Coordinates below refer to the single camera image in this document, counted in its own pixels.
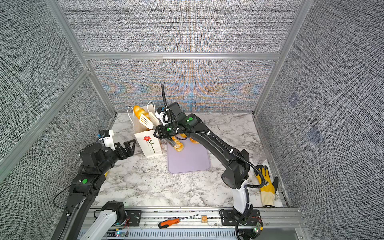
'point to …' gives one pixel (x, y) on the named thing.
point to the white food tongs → (151, 121)
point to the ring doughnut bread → (193, 141)
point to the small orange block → (204, 218)
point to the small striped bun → (183, 135)
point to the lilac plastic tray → (193, 158)
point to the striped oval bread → (139, 110)
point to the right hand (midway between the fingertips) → (156, 129)
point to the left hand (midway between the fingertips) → (130, 140)
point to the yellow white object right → (268, 191)
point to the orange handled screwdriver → (164, 223)
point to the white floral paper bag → (147, 138)
